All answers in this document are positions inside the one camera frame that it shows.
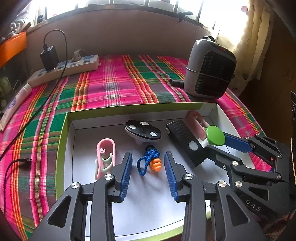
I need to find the black charging cable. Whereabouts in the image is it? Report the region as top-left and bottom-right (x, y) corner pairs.
(0, 29), (68, 216)

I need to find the orange plastic bin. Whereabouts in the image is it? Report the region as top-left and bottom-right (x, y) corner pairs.
(0, 32), (27, 67)

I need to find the white plug on strip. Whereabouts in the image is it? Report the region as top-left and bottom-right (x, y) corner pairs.
(71, 48), (88, 62)

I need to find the green and white cardboard tray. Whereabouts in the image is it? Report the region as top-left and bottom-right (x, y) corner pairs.
(56, 103), (238, 240)

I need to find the pink hair claw clip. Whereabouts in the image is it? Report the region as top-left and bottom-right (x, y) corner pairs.
(95, 138), (116, 180)

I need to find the black oval spinner toy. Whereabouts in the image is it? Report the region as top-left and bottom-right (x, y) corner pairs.
(125, 120), (162, 145)

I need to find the cream patterned curtain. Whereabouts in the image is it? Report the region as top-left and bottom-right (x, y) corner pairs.
(229, 1), (274, 96)

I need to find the green top mushroom knob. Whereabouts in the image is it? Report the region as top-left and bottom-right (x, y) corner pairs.
(199, 126), (226, 148)

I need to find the black power adapter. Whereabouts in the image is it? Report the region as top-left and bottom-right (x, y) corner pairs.
(40, 44), (59, 71)

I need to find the grey black space heater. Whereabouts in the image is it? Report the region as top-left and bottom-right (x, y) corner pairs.
(184, 36), (236, 99)

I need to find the plaid pink green bedsheet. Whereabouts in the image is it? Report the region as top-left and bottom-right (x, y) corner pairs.
(0, 54), (273, 241)

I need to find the black remote control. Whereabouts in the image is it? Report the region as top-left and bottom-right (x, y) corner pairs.
(166, 120), (208, 169)

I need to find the white cream tube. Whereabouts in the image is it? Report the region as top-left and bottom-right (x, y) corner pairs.
(0, 83), (32, 131)

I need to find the white power strip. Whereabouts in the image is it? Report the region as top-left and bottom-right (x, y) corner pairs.
(26, 54), (102, 88)

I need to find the orange earplugs blue cord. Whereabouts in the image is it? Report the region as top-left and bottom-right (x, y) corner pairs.
(136, 145), (163, 176)

